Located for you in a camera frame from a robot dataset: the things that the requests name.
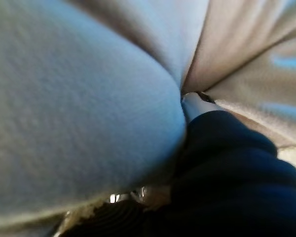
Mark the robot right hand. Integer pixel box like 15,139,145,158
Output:
56,91,296,237

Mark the white fringed blanket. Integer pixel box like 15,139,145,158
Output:
0,0,296,237

